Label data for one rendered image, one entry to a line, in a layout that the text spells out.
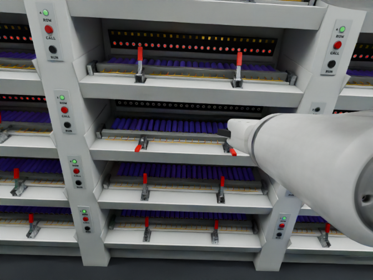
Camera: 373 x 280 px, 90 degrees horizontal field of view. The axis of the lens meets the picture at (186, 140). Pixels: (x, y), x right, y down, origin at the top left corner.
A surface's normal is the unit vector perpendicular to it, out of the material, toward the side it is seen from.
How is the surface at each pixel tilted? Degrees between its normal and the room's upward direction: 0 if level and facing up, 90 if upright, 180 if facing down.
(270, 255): 90
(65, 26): 90
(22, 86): 108
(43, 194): 18
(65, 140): 90
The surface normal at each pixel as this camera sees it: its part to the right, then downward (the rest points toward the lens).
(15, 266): 0.05, -0.93
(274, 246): 0.00, 0.37
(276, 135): -0.87, -0.49
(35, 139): 0.04, -0.77
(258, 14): -0.01, 0.63
